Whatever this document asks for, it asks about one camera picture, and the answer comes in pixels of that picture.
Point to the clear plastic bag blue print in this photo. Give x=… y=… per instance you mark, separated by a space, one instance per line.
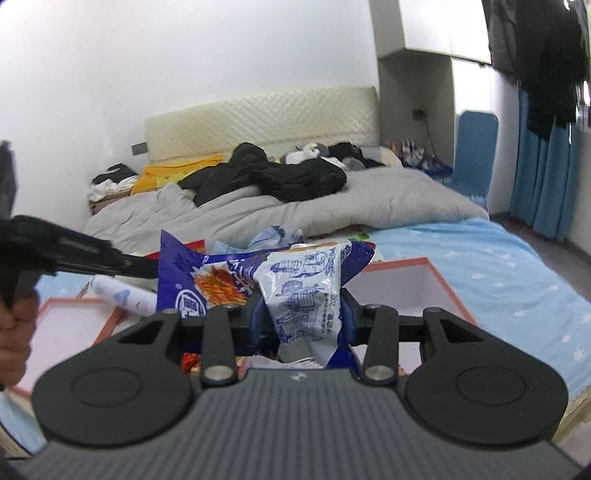
x=226 y=249

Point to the person's left hand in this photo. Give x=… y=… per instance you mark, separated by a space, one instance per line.
x=14 y=341

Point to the brown cardboard box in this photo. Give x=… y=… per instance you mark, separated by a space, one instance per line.
x=99 y=205

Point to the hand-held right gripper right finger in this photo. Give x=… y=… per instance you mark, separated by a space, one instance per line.
x=347 y=327

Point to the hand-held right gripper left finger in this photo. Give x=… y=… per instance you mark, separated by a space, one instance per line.
x=256 y=323

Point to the yellow cloth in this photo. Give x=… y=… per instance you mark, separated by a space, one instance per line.
x=157 y=177

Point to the light blue bed sheet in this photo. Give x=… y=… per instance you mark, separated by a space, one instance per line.
x=508 y=286

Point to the black white plush toy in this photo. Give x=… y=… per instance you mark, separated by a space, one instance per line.
x=304 y=154

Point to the blue chair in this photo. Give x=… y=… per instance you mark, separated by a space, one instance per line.
x=475 y=152

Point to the grey wall switch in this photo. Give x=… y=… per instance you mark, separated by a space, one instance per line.
x=139 y=148

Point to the dark hanging clothes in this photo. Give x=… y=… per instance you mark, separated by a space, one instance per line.
x=540 y=60

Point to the crumpled white blue plastic bag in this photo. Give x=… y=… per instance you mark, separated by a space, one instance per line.
x=277 y=235

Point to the cream padded headboard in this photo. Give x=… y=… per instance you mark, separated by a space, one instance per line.
x=258 y=120

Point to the grey duvet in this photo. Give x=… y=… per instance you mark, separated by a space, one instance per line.
x=369 y=203

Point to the blue white snack packet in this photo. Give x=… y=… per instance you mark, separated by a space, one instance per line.
x=295 y=295

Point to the black white clothes pile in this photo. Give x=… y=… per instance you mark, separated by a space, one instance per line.
x=113 y=177

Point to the white spray bottle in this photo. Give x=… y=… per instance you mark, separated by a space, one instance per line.
x=124 y=295

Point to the group of small bottles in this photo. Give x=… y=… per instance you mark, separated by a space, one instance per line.
x=408 y=150

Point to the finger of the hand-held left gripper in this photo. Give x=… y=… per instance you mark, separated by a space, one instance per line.
x=138 y=267

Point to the blue curtain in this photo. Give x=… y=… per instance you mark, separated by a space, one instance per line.
x=545 y=184

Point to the black jacket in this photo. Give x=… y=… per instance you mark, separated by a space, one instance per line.
x=286 y=177

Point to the pink cardboard box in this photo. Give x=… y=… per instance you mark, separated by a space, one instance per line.
x=415 y=286

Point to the wall socket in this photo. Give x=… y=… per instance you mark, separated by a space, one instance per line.
x=419 y=114

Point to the pink box lid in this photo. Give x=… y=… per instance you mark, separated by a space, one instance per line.
x=69 y=327

